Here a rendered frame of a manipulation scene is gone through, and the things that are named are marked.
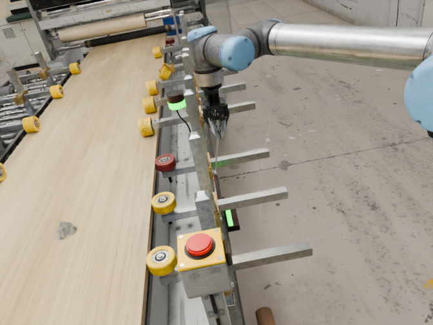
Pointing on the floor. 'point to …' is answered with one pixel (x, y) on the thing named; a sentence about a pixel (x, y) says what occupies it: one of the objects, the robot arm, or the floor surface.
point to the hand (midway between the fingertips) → (220, 133)
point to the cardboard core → (265, 316)
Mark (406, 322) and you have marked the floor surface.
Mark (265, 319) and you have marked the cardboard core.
